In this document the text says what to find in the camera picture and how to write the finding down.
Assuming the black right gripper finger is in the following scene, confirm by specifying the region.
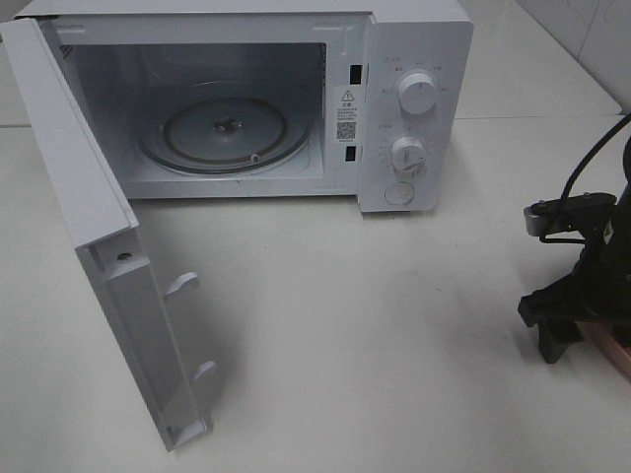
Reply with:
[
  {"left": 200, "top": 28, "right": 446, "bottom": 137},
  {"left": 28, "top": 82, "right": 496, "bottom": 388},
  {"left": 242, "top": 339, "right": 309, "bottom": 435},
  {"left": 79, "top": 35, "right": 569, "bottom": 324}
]
[{"left": 536, "top": 319, "right": 585, "bottom": 365}]

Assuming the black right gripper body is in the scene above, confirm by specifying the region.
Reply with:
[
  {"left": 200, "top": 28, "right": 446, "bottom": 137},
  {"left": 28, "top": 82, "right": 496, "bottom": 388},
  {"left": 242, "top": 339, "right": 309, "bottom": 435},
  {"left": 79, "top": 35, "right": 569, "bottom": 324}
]
[{"left": 518, "top": 201, "right": 630, "bottom": 327}]

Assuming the pink plate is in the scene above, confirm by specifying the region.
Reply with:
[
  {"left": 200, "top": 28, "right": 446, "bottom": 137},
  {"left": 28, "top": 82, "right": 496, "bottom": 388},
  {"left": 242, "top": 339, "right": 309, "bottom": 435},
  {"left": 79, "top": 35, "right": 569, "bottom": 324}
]
[{"left": 578, "top": 321, "right": 631, "bottom": 380}]

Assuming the white round door button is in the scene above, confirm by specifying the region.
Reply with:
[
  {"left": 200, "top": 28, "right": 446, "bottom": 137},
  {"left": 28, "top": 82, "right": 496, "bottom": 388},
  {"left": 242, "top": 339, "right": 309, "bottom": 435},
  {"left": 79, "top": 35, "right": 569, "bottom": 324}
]
[{"left": 385, "top": 181, "right": 414, "bottom": 205}]

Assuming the white upper power knob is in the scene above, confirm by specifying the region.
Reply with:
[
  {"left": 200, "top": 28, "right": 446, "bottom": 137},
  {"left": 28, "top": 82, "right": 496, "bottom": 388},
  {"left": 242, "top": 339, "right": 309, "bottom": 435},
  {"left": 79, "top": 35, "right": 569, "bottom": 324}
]
[{"left": 396, "top": 71, "right": 439, "bottom": 115}]

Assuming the white microwave oven body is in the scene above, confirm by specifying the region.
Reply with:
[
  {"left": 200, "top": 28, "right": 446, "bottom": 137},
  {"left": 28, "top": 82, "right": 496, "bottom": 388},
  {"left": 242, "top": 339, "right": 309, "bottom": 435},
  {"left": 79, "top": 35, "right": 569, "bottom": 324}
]
[{"left": 10, "top": 1, "right": 473, "bottom": 213}]

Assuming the white warning label sticker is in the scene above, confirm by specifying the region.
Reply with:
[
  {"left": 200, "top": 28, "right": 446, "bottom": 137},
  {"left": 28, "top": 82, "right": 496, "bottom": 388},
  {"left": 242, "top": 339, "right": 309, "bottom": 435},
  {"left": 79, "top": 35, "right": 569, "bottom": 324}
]
[{"left": 334, "top": 85, "right": 362, "bottom": 143}]

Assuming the glass turntable plate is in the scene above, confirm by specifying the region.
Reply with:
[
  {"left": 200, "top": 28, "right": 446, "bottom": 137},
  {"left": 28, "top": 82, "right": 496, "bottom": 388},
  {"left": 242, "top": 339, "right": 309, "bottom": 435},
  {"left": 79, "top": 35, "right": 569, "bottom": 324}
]
[{"left": 137, "top": 81, "right": 322, "bottom": 175}]

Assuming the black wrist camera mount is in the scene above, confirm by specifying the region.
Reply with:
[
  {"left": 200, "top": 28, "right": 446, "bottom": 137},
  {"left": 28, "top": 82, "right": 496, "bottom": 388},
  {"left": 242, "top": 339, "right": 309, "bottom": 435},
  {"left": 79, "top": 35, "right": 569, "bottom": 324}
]
[{"left": 524, "top": 192, "right": 617, "bottom": 244}]

